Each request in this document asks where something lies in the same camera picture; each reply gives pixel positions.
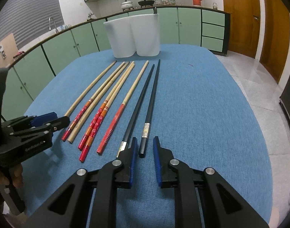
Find white pot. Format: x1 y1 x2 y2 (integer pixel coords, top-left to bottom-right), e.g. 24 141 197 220
121 0 134 11

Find wooden door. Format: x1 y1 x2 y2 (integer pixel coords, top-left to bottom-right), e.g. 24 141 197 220
223 0 260 58
260 0 290 82

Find white double utensil holder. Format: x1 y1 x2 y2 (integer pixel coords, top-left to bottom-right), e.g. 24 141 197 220
104 13 160 59

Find kitchen faucet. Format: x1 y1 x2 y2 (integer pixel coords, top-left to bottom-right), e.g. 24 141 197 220
48 17 59 33

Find plain bamboo chopstick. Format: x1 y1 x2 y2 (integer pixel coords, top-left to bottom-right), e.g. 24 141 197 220
68 61 130 144

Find green lower kitchen cabinets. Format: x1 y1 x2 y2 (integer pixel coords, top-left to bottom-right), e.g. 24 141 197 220
1 6 231 121

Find grey window blind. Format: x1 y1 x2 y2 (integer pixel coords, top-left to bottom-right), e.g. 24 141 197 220
0 0 64 48

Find left hand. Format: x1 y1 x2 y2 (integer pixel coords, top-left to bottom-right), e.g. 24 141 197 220
0 164 23 188

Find black wok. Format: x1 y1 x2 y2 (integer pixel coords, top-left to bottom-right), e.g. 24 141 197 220
138 0 155 8

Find red striped handle chopstick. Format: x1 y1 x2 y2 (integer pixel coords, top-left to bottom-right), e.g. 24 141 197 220
96 60 149 155

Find red floral chopstick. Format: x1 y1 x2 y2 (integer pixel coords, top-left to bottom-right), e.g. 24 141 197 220
78 61 135 151
61 61 127 142
79 62 136 163

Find cardboard board with device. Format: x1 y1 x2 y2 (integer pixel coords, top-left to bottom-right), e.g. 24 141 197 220
0 33 18 68

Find plain wooden chopstick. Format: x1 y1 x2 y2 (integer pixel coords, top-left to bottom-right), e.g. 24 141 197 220
64 60 117 117

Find small glass jar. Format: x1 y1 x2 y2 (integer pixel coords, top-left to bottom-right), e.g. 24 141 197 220
212 3 218 10

